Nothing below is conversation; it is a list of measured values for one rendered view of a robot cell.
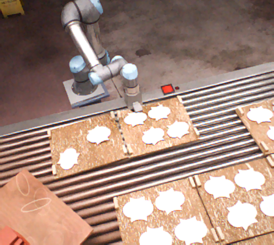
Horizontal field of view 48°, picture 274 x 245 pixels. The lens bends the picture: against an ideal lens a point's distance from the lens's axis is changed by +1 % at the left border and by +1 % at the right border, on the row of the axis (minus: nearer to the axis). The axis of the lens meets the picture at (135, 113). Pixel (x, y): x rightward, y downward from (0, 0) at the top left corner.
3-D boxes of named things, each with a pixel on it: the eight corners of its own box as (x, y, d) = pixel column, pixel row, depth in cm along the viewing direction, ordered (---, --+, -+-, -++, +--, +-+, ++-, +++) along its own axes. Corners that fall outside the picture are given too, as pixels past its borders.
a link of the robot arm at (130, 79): (131, 60, 160) (139, 68, 155) (133, 76, 168) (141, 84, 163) (118, 65, 158) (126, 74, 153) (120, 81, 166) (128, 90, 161)
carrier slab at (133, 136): (117, 113, 193) (116, 112, 192) (178, 98, 198) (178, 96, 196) (130, 159, 170) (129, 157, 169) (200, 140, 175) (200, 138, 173)
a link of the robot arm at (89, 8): (85, 65, 214) (68, -4, 168) (104, 57, 218) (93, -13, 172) (93, 76, 208) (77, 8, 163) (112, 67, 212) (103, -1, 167)
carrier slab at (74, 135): (48, 131, 188) (48, 130, 186) (113, 113, 193) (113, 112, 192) (55, 180, 165) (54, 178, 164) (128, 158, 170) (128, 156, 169)
